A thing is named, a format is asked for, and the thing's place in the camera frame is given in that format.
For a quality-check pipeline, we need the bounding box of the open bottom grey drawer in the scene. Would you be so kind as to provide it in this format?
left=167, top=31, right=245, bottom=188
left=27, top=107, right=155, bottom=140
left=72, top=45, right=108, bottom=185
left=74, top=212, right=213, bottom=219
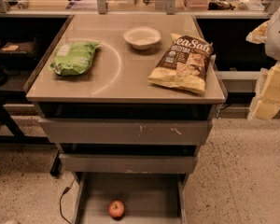
left=72, top=173, right=187, bottom=224

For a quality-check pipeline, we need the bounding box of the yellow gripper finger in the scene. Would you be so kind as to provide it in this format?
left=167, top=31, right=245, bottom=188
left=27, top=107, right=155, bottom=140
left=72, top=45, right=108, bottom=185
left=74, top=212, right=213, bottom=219
left=245, top=21, right=269, bottom=44
left=248, top=61, right=280, bottom=120

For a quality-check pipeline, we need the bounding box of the white bowl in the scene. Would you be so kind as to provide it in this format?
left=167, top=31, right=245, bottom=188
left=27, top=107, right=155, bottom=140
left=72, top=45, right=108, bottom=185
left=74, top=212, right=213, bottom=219
left=123, top=26, right=161, bottom=50

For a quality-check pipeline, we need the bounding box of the dark box on shelf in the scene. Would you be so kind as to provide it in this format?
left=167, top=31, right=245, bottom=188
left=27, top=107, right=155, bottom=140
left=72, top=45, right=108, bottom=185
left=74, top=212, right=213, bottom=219
left=0, top=41, right=36, bottom=59

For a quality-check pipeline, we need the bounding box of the brown sea salt chip bag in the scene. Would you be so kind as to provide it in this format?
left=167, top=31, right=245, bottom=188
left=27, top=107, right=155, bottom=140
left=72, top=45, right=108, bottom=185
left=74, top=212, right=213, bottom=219
left=147, top=34, right=214, bottom=95

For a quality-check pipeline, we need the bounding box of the top grey drawer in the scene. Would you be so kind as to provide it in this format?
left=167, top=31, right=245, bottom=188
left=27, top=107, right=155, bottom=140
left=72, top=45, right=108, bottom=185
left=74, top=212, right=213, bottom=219
left=39, top=119, right=212, bottom=145

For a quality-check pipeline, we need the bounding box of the grey drawer cabinet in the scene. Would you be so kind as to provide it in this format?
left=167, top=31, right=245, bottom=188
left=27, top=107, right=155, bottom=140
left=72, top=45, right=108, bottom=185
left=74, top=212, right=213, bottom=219
left=22, top=13, right=229, bottom=175

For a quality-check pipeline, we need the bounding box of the black table leg frame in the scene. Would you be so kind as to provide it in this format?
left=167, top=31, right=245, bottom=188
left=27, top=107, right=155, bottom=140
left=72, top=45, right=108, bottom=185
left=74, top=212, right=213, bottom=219
left=0, top=93, right=62, bottom=176

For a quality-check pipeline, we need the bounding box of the green snack bag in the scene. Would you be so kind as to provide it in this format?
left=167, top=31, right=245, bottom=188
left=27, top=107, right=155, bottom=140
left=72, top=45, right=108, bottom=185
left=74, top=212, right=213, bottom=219
left=49, top=41, right=100, bottom=77

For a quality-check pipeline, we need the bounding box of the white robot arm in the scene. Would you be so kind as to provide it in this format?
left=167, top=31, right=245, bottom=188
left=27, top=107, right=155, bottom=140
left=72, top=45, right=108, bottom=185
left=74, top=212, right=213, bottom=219
left=246, top=7, right=280, bottom=120

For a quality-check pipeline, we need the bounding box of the red apple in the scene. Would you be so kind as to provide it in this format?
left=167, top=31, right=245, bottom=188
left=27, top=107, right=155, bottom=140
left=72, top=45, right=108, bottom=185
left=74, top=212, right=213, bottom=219
left=108, top=200, right=125, bottom=218

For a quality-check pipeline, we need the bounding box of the black floor cable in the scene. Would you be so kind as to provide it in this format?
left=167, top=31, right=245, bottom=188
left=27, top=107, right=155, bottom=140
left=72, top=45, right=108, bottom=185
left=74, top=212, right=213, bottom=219
left=58, top=177, right=77, bottom=224

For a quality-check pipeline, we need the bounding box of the middle grey drawer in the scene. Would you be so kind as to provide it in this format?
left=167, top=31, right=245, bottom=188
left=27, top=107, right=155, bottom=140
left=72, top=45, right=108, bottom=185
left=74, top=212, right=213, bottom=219
left=60, top=154, right=197, bottom=174

